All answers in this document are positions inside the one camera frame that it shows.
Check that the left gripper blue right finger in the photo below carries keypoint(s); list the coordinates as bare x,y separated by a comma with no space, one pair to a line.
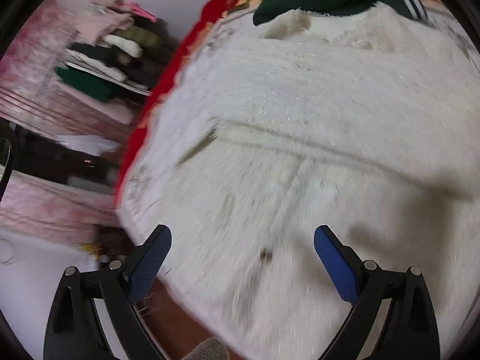
410,329

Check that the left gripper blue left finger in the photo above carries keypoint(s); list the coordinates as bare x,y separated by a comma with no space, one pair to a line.
74,330

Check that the white fuzzy knit cardigan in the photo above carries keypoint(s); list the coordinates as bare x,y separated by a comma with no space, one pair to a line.
368,124

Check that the cluttered clothes rack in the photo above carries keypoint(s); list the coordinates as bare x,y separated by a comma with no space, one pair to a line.
72,87

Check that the red floral blanket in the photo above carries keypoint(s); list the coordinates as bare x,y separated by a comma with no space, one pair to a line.
211,14

